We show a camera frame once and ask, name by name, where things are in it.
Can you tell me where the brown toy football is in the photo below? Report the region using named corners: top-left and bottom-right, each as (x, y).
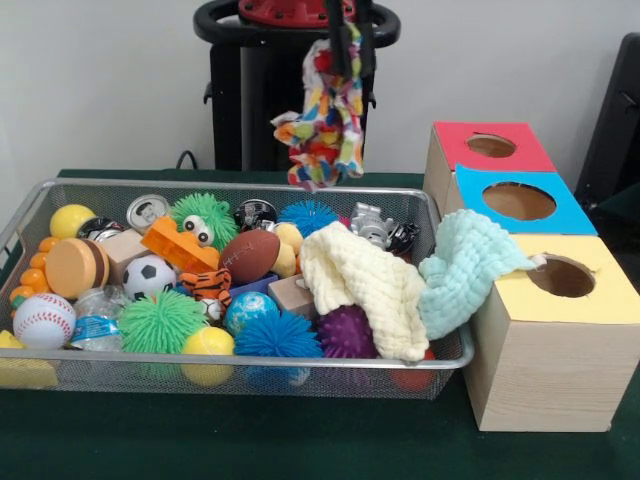
top-left (218, 229), bottom-right (281, 286)

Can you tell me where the dark green table cloth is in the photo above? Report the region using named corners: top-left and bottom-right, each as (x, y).
top-left (0, 168), bottom-right (640, 480)

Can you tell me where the wooden box with three holes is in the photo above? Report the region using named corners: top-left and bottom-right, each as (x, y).
top-left (422, 120), bottom-right (640, 434)

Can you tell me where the green spiky rubber ball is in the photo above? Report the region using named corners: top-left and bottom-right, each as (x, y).
top-left (118, 288), bottom-right (209, 354)

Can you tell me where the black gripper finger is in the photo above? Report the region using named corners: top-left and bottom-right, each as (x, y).
top-left (358, 0), bottom-right (377, 80)
top-left (327, 0), bottom-right (354, 77)

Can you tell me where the silver mesh bin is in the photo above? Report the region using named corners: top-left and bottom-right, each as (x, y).
top-left (0, 177), bottom-right (476, 401)

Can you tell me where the small soccer ball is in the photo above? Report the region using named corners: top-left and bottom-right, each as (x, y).
top-left (122, 254), bottom-right (177, 301)

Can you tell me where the colourful patterned cloth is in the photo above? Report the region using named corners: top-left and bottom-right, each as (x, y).
top-left (271, 22), bottom-right (366, 194)

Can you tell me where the white baseball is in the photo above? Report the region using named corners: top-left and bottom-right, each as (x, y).
top-left (12, 292), bottom-right (78, 350)

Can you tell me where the green cloth side table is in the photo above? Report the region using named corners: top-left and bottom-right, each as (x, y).
top-left (594, 180), bottom-right (640, 241)

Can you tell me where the round wooden burger toy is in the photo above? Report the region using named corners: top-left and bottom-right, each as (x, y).
top-left (44, 238), bottom-right (111, 300)

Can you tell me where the black chair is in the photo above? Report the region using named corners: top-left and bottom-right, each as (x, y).
top-left (574, 32), bottom-right (640, 201)

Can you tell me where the blue globe ball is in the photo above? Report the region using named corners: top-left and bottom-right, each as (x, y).
top-left (223, 291), bottom-right (281, 336)

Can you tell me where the cream waffle cloth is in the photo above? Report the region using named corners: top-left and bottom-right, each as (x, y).
top-left (297, 222), bottom-right (432, 362)

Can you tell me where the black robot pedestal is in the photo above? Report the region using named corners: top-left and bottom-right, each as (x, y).
top-left (193, 0), bottom-right (401, 174)

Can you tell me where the blue spiky rubber ball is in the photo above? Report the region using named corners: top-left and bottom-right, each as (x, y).
top-left (233, 310), bottom-right (325, 359)
top-left (277, 200), bottom-right (341, 239)

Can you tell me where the yellow ball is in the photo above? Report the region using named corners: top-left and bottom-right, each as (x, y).
top-left (180, 327), bottom-right (236, 387)

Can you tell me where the light blue waffle cloth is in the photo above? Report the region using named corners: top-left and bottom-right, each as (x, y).
top-left (417, 208), bottom-right (540, 340)

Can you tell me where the purple spiky monster ball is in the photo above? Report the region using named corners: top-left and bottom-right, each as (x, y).
top-left (315, 304), bottom-right (381, 359)

